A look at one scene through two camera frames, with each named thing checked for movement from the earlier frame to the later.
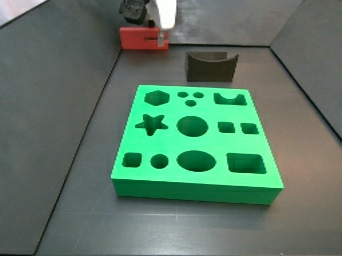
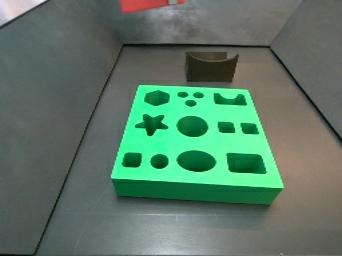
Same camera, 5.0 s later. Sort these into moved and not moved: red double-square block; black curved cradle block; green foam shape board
Moved: red double-square block
Not moved: black curved cradle block; green foam shape board
